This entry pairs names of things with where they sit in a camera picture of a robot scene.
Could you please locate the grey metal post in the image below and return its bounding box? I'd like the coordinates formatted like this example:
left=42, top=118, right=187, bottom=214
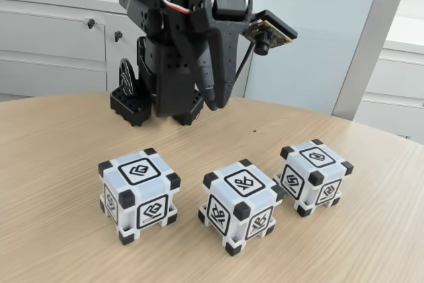
left=332, top=0, right=417, bottom=121

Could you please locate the white cube crossed XB symbol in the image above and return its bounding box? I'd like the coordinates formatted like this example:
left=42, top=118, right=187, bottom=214
left=197, top=158, right=286, bottom=257

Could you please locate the long white cabinet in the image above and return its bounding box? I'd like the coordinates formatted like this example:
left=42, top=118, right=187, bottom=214
left=0, top=0, right=259, bottom=101

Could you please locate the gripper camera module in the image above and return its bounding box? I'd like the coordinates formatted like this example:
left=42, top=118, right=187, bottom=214
left=243, top=9, right=298, bottom=56

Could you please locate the white cube N-shaped symbol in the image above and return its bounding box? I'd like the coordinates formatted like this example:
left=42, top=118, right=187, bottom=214
left=272, top=139, right=354, bottom=218

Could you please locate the black camera cable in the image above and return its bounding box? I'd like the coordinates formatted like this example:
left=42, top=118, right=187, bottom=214
left=231, top=42, right=258, bottom=85

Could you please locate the black round logo disc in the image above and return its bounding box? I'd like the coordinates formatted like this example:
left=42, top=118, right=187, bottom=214
left=118, top=58, right=137, bottom=97

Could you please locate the white cube G-shaped symbol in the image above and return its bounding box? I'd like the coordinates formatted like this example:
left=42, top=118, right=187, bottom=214
left=97, top=147, right=182, bottom=246

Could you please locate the white drawer cabinet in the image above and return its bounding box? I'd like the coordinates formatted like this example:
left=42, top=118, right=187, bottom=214
left=360, top=14, right=424, bottom=141

